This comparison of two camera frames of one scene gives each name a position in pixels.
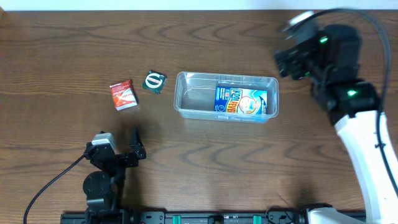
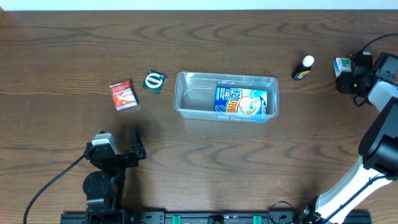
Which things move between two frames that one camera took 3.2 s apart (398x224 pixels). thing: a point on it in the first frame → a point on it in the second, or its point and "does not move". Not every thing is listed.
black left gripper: x=123 y=159 does not move
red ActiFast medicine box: x=124 y=95 does not move
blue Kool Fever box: x=240 y=100 does not move
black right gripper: x=286 y=62 → x=344 y=83
